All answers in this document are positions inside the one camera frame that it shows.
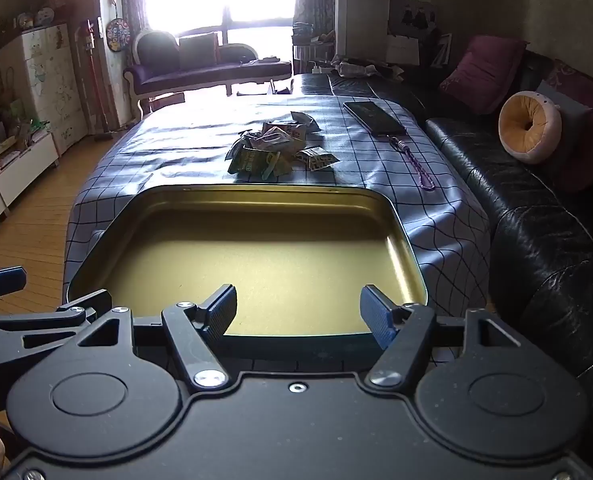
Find black leather sofa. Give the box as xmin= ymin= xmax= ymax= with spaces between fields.
xmin=294 ymin=50 xmax=593 ymax=461

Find gold and teal tin box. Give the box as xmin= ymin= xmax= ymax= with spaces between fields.
xmin=66 ymin=185 xmax=427 ymax=339

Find low white cabinet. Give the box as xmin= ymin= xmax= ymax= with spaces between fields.
xmin=0 ymin=130 xmax=60 ymax=243

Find toys on cabinet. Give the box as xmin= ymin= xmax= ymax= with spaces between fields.
xmin=16 ymin=6 xmax=57 ymax=28

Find cluttered side table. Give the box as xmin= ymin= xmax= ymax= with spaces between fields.
xmin=291 ymin=22 xmax=337 ymax=76

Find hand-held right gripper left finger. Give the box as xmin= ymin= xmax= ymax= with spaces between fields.
xmin=76 ymin=284 xmax=238 ymax=394

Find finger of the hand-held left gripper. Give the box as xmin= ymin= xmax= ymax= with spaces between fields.
xmin=0 ymin=267 xmax=27 ymax=302
xmin=0 ymin=290 xmax=113 ymax=361

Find crumpled white papers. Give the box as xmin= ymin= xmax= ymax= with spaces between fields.
xmin=334 ymin=57 xmax=402 ymax=79

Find purple lanyard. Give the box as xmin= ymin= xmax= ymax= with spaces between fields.
xmin=389 ymin=135 xmax=436 ymax=191

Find wall poster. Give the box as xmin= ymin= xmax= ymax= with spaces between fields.
xmin=387 ymin=0 xmax=437 ymax=36

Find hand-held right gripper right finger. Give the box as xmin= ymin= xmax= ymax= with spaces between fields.
xmin=361 ymin=284 xmax=522 ymax=389

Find white cartoon cabinet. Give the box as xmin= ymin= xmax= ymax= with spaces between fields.
xmin=0 ymin=22 xmax=88 ymax=156

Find pile of mixed snacks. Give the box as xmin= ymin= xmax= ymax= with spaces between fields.
xmin=225 ymin=110 xmax=340 ymax=181

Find dark chaise cushion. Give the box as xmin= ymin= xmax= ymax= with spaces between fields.
xmin=178 ymin=32 xmax=220 ymax=68

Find purple chaise lounge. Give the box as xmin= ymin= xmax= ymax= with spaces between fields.
xmin=123 ymin=29 xmax=293 ymax=111

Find grey cushion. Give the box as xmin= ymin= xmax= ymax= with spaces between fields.
xmin=534 ymin=80 xmax=593 ymax=161

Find round orange pink cushion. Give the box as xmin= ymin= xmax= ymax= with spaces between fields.
xmin=498 ymin=91 xmax=562 ymax=165

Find red stick vacuum cleaner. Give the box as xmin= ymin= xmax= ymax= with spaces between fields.
xmin=79 ymin=19 xmax=117 ymax=141

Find plain purple cushion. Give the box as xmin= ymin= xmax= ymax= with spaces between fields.
xmin=439 ymin=35 xmax=530 ymax=116

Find white paper bag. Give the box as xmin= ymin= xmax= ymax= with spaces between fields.
xmin=385 ymin=34 xmax=421 ymax=66

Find black phone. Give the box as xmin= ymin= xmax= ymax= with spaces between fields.
xmin=343 ymin=101 xmax=408 ymax=137

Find blue checked tablecloth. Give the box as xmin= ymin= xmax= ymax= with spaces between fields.
xmin=62 ymin=92 xmax=492 ymax=341

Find clutter of books and toys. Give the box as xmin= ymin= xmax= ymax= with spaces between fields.
xmin=0 ymin=100 xmax=52 ymax=171

